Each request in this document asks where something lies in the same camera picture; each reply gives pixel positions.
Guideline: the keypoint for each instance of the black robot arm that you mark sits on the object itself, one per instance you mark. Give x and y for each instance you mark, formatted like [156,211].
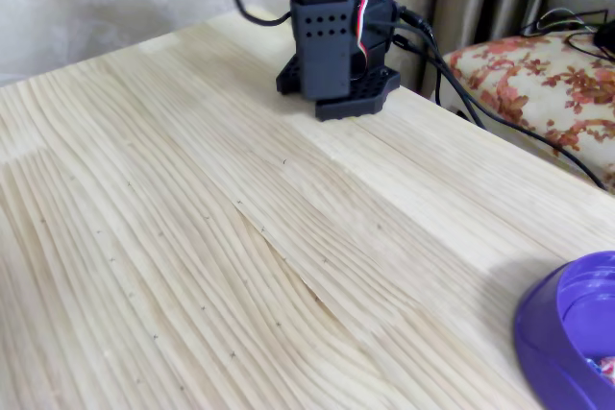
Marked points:
[322,55]

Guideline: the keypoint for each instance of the purple bowl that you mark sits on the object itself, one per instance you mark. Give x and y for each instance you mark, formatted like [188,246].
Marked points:
[538,357]

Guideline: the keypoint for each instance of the floral cushion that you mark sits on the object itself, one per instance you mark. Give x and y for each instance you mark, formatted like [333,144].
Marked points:
[528,83]

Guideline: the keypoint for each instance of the black rounded device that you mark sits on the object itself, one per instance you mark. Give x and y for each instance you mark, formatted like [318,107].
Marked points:
[606,38]

